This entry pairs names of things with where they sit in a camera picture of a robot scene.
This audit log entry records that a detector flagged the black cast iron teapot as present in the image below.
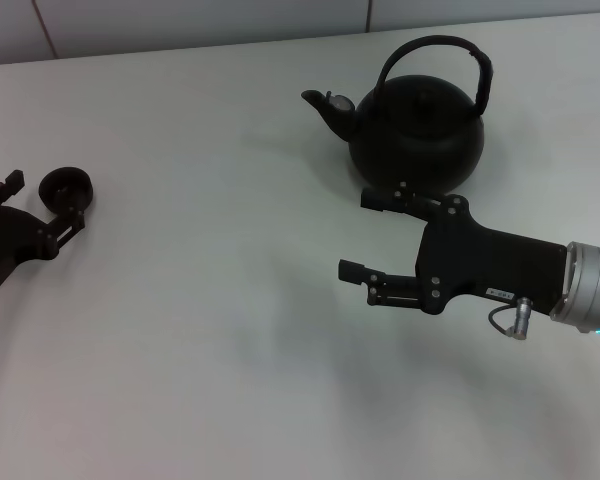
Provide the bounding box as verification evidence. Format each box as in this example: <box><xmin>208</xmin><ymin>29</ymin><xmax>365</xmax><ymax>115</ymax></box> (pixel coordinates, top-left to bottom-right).
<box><xmin>301</xmin><ymin>34</ymin><xmax>496</xmax><ymax>195</ymax></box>

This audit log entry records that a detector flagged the small black teacup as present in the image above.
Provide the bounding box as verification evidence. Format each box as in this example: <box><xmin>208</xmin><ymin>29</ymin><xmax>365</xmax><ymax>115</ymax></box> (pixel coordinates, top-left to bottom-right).
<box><xmin>38</xmin><ymin>165</ymin><xmax>94</xmax><ymax>214</ymax></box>

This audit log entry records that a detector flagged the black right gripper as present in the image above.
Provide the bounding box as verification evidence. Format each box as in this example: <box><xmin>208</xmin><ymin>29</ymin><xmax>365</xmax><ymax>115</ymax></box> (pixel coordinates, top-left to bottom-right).
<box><xmin>338</xmin><ymin>180</ymin><xmax>569</xmax><ymax>317</ymax></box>

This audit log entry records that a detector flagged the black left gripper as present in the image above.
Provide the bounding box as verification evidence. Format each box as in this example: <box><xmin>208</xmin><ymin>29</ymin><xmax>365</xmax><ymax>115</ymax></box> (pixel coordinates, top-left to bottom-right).
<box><xmin>0</xmin><ymin>170</ymin><xmax>89</xmax><ymax>304</ymax></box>

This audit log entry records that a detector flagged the grey cable with metal plug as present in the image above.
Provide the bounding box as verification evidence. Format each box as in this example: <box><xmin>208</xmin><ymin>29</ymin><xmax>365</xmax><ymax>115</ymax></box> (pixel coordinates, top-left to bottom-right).
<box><xmin>488</xmin><ymin>295</ymin><xmax>531</xmax><ymax>342</ymax></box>

